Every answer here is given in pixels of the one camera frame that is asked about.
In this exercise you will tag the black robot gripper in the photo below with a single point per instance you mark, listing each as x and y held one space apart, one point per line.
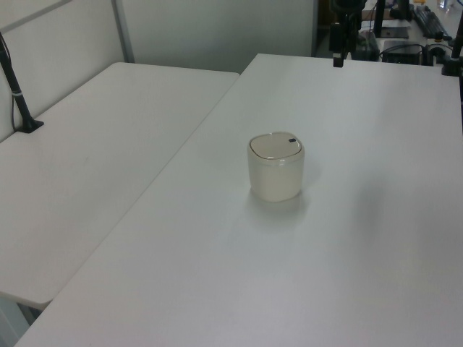
348 6

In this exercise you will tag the beige trash bin lid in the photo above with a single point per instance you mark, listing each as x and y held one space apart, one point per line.
275 146

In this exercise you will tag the cream plastic trash bin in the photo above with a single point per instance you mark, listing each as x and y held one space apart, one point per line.
275 179

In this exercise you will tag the black flat pad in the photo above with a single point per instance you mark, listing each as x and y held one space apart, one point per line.
395 32

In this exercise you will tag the black electronics box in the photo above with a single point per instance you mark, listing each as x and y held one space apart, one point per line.
402 52

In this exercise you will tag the black folded tripod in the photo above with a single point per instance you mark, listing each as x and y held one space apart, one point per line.
430 21

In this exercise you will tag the black pole with clamp base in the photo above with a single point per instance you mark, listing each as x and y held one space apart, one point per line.
17 97

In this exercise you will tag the black upright stand post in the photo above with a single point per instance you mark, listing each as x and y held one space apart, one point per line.
380 16

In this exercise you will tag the black camera stand with clamp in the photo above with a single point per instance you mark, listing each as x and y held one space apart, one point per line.
454 54

